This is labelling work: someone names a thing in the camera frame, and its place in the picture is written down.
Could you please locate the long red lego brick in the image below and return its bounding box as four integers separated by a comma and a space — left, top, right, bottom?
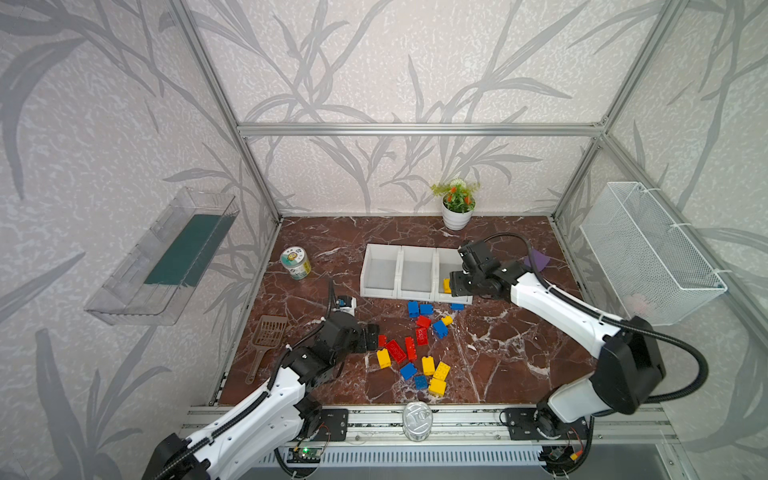
386, 340, 407, 364

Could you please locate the blue sloped lego brick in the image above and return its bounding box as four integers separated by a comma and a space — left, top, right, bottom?
431, 320, 448, 339

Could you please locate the narrow red lego brick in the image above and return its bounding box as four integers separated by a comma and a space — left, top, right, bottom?
405, 337, 418, 362

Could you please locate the yellow lego brick bottom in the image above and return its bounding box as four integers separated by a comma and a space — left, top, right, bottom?
428, 378, 447, 397

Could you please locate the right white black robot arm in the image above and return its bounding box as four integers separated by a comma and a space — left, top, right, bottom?
449, 239, 710, 436

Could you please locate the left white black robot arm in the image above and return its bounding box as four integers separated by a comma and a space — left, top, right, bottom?
142, 295, 367, 479

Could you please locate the purple toy shovel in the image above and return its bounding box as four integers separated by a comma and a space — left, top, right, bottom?
523, 249, 551, 272

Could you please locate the brown slotted spatula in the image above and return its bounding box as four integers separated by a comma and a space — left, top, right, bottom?
245, 315, 288, 385

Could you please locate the blue lego brick near bin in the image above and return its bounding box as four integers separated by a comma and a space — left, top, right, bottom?
407, 301, 420, 318

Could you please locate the blue lego brick lower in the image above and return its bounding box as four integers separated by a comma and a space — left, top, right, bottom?
399, 362, 418, 381

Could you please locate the potted green plant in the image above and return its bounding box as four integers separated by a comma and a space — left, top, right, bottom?
431, 178, 480, 231

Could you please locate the white three-compartment bin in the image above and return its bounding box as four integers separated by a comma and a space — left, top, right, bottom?
360, 244, 473, 305

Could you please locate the green label tin can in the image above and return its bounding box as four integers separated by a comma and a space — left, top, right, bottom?
280, 246, 311, 280

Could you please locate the dark blue lego brick bottom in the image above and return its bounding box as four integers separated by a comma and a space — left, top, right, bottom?
413, 375, 429, 390

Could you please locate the silver round knob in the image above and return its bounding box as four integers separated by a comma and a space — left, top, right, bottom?
402, 401, 434, 442

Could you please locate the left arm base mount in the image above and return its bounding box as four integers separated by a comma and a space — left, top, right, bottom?
296, 408, 350, 442

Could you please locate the aluminium front rail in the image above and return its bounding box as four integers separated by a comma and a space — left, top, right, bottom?
321, 404, 680, 447

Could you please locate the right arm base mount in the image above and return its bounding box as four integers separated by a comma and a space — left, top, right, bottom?
498, 406, 591, 441

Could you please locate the white wire basket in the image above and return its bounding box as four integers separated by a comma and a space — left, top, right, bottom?
580, 182, 728, 326

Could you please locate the clear plastic wall shelf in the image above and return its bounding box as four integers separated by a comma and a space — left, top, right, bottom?
85, 187, 240, 326

